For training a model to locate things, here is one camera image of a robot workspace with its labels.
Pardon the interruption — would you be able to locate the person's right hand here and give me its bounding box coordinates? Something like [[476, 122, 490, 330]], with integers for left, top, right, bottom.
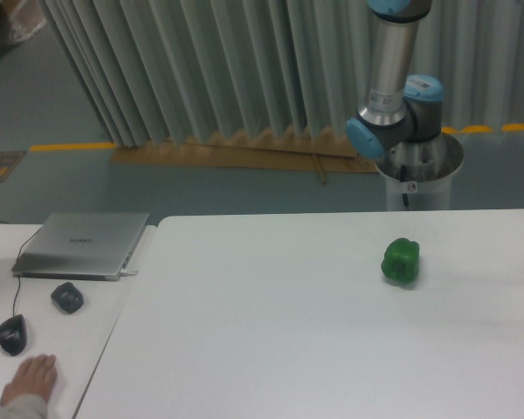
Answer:
[[0, 354, 58, 407]]

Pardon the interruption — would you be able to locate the black computer mouse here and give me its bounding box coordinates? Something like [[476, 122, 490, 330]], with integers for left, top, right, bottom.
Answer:
[[0, 314, 27, 356]]

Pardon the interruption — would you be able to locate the grey sleeved forearm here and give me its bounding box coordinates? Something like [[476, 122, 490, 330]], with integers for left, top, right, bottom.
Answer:
[[0, 395, 48, 419]]

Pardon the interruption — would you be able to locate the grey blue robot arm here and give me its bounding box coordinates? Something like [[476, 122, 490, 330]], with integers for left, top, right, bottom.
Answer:
[[346, 1, 444, 159]]

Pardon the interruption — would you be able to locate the black earbuds case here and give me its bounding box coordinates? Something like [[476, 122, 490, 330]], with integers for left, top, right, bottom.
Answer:
[[51, 282, 85, 314]]

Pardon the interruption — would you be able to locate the white usb plug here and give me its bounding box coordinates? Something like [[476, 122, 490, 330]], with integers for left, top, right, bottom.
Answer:
[[120, 270, 139, 278]]

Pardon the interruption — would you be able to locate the silver closed laptop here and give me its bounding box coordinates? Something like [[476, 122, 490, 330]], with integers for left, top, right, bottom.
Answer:
[[11, 212, 149, 281]]

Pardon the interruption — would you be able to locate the pale green pleated curtain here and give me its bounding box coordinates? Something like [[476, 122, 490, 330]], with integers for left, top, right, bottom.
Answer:
[[40, 1, 524, 147]]

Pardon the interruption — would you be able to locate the clear plastic bag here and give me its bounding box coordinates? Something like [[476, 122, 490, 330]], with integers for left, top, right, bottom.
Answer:
[[0, 0, 46, 45]]

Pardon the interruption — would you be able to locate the brown cardboard sheet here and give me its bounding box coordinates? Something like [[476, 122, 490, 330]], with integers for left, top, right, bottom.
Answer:
[[110, 127, 377, 183]]

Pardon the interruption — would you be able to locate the green bell pepper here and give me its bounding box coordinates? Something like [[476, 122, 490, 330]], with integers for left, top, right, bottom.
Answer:
[[381, 237, 420, 285]]

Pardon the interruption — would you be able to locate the black mouse cable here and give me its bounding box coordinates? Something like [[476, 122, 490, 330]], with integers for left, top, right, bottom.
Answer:
[[0, 221, 40, 318]]

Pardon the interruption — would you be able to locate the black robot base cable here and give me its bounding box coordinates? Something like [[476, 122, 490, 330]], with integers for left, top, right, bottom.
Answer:
[[399, 164, 410, 211]]

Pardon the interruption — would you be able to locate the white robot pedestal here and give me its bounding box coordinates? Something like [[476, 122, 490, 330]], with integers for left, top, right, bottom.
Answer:
[[376, 133, 464, 211]]

